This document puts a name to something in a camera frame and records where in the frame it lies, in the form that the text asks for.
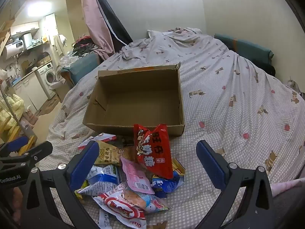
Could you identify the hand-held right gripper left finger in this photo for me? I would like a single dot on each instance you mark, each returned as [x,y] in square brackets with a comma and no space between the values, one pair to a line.
[83,162]

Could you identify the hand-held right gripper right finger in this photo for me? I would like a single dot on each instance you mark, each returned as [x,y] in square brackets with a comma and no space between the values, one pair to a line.
[212,164]

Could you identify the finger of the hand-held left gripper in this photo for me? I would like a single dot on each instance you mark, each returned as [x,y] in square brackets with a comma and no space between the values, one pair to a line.
[39,151]
[15,143]

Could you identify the blue white snack bag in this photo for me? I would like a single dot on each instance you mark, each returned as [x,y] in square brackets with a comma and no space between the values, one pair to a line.
[103,174]

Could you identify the yellow chips packet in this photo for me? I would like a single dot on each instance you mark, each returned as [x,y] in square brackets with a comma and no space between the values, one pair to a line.
[81,188]

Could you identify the yellow peanut packet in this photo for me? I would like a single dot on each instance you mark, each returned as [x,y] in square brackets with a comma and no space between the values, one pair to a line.
[108,155]

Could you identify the red white carton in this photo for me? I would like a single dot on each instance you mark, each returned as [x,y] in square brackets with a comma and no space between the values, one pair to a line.
[102,138]

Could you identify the white puffed triangular packet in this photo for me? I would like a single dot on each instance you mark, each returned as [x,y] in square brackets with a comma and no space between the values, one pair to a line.
[97,189]

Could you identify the yellow brown snack packet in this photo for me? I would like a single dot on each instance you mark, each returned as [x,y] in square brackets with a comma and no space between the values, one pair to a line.
[178,167]

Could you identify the dark blue snack packet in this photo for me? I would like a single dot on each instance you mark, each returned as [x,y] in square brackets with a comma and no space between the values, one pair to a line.
[166,183]

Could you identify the pink snack packet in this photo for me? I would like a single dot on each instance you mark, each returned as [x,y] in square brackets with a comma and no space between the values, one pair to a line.
[137,179]

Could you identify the white packet red oval logo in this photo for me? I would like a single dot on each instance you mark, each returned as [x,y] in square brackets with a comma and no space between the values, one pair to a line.
[121,206]

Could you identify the red candy bag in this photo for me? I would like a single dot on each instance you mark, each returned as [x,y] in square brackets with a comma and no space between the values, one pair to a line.
[153,150]

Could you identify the small grey white packet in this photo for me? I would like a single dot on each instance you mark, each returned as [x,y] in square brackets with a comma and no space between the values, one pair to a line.
[103,219]

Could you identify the light blue cartoon packet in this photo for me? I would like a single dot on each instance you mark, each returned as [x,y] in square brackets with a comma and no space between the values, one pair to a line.
[150,201]

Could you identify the white packet red lettering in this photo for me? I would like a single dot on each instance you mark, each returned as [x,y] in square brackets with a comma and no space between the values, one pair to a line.
[135,223]

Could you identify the large brown cardboard box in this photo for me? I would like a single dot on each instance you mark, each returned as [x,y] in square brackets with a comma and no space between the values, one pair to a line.
[133,95]

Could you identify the person's left hand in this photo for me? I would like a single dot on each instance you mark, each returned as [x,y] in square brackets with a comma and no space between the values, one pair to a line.
[15,196]

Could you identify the yellow wooden rack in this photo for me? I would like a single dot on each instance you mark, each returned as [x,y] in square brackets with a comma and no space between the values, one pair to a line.
[28,143]

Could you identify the pink patterned bag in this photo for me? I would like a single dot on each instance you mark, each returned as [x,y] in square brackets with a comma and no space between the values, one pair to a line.
[29,118]

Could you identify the pale yellow jacket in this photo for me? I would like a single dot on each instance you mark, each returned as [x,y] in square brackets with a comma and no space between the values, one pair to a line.
[12,109]

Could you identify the brown patterned rug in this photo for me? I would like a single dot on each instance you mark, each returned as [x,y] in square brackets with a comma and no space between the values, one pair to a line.
[48,107]

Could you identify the white base cabinets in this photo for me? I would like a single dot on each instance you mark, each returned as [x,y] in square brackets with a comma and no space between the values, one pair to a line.
[31,93]

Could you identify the white washing machine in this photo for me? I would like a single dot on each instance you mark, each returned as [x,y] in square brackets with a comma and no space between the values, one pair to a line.
[47,78]

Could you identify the pink cloth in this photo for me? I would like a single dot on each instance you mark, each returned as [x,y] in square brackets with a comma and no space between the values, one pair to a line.
[289,186]

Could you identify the small brown cardboard box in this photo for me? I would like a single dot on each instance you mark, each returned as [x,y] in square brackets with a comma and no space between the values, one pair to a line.
[41,59]

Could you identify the person's grey clothing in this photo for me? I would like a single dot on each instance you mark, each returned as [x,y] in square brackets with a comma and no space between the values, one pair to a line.
[289,210]

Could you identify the pile of white cloth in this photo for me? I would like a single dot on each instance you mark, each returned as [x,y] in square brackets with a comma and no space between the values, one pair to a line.
[67,62]

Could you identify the white round water heater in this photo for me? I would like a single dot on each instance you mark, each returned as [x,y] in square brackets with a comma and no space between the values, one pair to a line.
[12,49]

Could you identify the white box appliance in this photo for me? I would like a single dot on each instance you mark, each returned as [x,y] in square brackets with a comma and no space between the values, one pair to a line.
[27,40]

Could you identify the hanging white towel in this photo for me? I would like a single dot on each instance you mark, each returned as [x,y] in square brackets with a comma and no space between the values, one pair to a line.
[59,44]

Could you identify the black cloth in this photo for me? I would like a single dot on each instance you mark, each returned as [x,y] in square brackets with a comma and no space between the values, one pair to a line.
[271,69]

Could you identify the grey white furry thing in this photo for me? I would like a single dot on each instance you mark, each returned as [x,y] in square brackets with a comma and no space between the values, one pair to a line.
[292,85]

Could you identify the pile of dark clothes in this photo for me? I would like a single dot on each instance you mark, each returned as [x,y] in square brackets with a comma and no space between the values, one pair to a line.
[84,45]

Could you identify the teal bed board orange band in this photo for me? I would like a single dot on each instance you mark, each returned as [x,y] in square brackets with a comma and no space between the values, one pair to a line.
[247,46]

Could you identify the pink curtain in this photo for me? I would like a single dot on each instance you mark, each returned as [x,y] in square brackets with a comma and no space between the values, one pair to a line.
[94,21]

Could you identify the white pillow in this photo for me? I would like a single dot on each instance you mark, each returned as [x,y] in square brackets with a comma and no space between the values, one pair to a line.
[154,33]

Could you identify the dark curtain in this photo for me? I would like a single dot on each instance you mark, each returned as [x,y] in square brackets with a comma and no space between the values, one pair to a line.
[112,16]

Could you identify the white wall cabinet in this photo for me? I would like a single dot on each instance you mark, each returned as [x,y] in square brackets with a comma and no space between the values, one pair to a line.
[25,28]

